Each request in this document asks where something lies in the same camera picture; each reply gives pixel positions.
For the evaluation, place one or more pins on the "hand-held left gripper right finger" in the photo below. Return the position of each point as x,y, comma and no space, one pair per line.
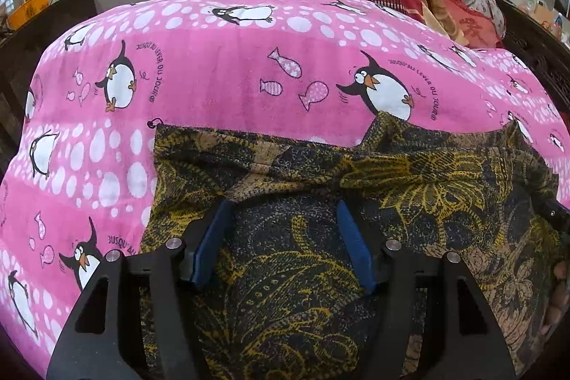
356,251

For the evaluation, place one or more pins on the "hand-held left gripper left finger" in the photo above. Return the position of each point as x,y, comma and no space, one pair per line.
213,242

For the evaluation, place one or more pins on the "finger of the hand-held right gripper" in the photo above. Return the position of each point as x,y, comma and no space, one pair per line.
556,217

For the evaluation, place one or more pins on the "dark yellow floral shirt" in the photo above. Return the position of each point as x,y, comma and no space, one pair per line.
289,286

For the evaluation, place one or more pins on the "person's right hand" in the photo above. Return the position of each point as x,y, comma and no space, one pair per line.
560,295

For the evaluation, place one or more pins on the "pink penguin blanket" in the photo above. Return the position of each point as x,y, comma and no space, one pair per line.
213,68

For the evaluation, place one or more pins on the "clutter of packets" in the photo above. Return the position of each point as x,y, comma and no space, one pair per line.
539,8

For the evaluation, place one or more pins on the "red embroidered cloth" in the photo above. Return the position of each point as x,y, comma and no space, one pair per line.
472,24

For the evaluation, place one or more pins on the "yellow plastic basin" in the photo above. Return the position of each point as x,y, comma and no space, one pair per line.
29,11

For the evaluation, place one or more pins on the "dark wooden bed frame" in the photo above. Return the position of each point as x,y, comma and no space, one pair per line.
44,32

